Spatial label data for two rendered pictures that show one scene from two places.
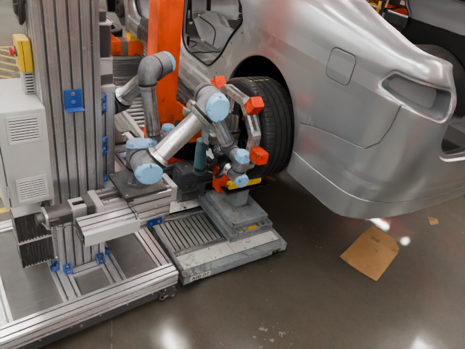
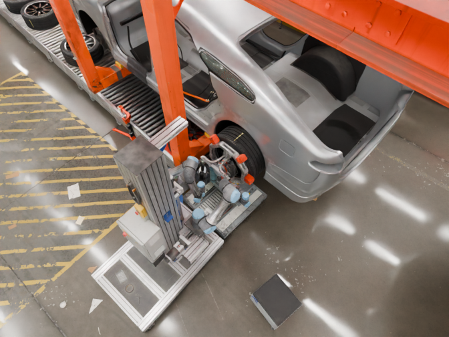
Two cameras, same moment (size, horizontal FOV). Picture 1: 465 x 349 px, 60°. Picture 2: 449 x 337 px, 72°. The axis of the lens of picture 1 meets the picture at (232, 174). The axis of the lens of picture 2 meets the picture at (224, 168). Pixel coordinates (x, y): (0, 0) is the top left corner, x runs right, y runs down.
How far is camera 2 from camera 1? 1.84 m
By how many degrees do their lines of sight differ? 25
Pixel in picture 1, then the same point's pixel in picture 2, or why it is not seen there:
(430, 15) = not seen: hidden behind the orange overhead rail
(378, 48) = (305, 148)
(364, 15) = (295, 126)
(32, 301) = (167, 279)
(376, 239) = not seen: hidden behind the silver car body
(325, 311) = (294, 228)
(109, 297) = (199, 265)
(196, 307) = (234, 248)
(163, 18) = not seen: hidden behind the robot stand
